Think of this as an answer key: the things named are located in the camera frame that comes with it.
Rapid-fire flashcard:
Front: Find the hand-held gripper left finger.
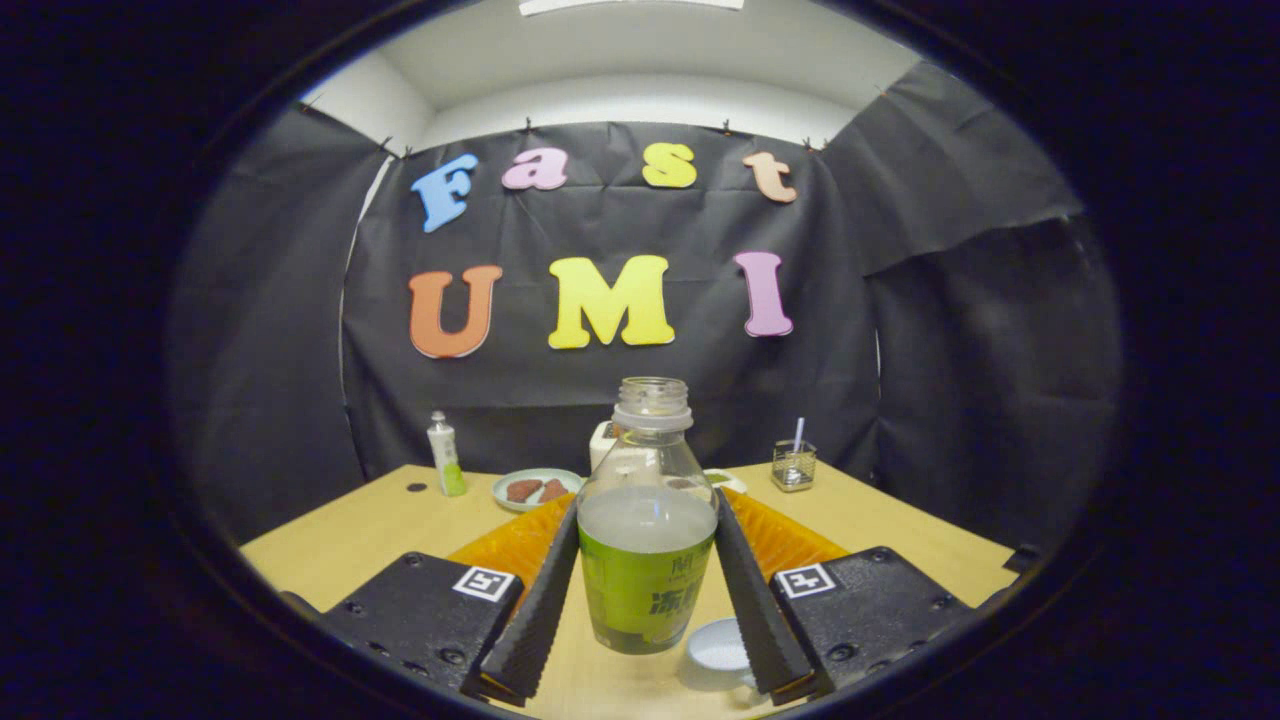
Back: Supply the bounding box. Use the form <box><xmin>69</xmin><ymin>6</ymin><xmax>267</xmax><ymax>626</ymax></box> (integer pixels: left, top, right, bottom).
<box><xmin>320</xmin><ymin>495</ymin><xmax>581</xmax><ymax>706</ymax></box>

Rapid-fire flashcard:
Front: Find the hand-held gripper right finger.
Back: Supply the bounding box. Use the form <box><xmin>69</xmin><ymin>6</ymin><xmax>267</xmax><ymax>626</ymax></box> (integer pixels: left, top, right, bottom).
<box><xmin>713</xmin><ymin>488</ymin><xmax>976</xmax><ymax>701</ymax></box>

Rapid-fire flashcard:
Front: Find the pale blue cup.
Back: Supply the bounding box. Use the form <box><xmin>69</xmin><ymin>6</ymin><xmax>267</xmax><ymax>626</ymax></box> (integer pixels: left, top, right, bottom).
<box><xmin>685</xmin><ymin>617</ymin><xmax>763</xmax><ymax>693</ymax></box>

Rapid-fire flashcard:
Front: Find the green label juice bottle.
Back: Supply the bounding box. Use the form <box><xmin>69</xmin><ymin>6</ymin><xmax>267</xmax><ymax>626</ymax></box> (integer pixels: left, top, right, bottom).
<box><xmin>577</xmin><ymin>377</ymin><xmax>719</xmax><ymax>656</ymax></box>

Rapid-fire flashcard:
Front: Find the small white green bottle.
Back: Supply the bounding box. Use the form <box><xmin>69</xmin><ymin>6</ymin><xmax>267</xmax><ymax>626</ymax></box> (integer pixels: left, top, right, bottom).
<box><xmin>427</xmin><ymin>411</ymin><xmax>467</xmax><ymax>498</ymax></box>

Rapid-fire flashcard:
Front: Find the pale green plate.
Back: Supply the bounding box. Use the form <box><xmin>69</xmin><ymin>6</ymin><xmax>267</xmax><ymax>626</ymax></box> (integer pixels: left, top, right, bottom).
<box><xmin>491</xmin><ymin>468</ymin><xmax>585</xmax><ymax>513</ymax></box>

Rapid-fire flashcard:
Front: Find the cream toaster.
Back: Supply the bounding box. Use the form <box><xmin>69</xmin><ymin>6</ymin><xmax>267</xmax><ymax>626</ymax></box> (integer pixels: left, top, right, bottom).
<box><xmin>588</xmin><ymin>420</ymin><xmax>626</xmax><ymax>473</ymax></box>

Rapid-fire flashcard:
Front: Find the wooden table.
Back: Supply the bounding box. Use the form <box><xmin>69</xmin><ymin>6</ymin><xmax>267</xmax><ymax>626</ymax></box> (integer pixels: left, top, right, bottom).
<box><xmin>240</xmin><ymin>460</ymin><xmax>1019</xmax><ymax>720</ymax></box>

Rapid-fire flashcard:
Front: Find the black backdrop cloth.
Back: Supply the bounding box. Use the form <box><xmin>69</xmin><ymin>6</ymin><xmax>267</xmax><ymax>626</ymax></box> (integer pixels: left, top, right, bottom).
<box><xmin>168</xmin><ymin>62</ymin><xmax>1123</xmax><ymax>551</ymax></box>

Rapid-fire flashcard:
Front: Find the ceiling light panel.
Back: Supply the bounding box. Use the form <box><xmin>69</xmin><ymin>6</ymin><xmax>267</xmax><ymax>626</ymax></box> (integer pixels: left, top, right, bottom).
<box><xmin>518</xmin><ymin>0</ymin><xmax>746</xmax><ymax>17</ymax></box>

